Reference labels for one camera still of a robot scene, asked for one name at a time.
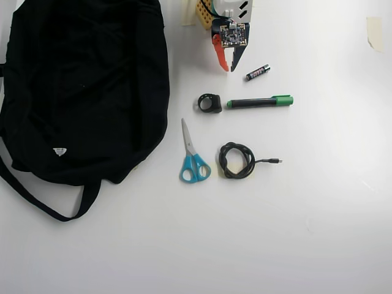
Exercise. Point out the short beige masking tape piece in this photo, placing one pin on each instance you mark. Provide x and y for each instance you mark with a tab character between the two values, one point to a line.
376	33

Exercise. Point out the long beige masking tape strip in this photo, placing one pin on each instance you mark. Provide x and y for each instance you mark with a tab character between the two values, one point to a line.
188	15

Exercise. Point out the bare camera circuit board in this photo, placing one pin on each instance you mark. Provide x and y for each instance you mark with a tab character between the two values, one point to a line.
232	36

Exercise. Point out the green capped black marker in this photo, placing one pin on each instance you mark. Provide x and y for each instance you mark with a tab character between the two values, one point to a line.
257	103

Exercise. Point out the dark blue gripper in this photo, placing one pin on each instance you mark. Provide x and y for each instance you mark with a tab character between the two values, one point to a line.
221	58

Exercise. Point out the black fabric bag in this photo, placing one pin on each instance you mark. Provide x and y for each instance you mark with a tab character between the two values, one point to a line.
76	92

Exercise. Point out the yellow perforated plastic block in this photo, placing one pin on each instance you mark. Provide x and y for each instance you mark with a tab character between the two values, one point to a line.
203	16

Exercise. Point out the black AAA battery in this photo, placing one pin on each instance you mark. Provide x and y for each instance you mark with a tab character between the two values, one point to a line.
257	73

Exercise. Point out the white grey teal robot arm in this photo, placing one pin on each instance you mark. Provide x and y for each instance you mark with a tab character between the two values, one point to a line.
226	4

